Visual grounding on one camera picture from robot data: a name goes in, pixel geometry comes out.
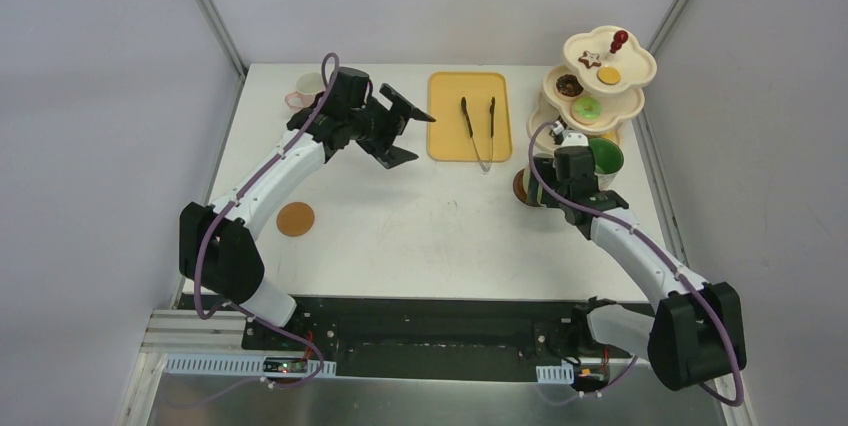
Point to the chocolate sprinkled donut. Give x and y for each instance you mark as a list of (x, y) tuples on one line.
[(568, 86)]

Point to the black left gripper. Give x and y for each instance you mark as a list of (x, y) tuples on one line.
[(385, 125)]

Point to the left aluminium frame post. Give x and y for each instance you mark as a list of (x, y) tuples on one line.
[(215, 21)]

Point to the metal tongs with black tips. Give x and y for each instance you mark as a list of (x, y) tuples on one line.
[(485, 165)]

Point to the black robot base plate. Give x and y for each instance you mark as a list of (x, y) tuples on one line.
[(439, 339)]

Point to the cream three-tier cake stand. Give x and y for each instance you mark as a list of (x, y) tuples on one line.
[(620, 103)]

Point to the orange round coaster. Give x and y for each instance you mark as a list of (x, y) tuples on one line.
[(295, 219)]

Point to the dark brown wooden coaster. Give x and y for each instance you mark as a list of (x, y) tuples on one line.
[(520, 188)]

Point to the round yellow biscuit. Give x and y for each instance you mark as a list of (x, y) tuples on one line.
[(608, 75)]

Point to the chocolate cake slice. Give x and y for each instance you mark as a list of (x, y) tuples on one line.
[(557, 130)]

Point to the green frosted donut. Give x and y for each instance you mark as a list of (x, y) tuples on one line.
[(586, 110)]

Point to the yellow plastic tray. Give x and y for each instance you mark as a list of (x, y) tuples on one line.
[(447, 137)]

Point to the floral mug with green inside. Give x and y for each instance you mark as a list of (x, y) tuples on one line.
[(609, 160)]

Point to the star-shaped chocolate cookie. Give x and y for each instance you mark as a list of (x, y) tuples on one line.
[(590, 59)]

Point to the light green mug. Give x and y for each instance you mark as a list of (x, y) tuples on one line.
[(549, 176)]

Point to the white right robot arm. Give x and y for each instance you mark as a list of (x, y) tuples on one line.
[(695, 333)]

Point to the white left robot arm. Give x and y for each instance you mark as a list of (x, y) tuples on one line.
[(217, 242)]

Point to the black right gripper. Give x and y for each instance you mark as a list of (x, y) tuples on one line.
[(542, 187)]

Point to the pink mug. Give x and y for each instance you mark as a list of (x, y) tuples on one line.
[(307, 88)]

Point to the right white slotted cable duct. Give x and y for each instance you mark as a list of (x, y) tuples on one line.
[(561, 374)]

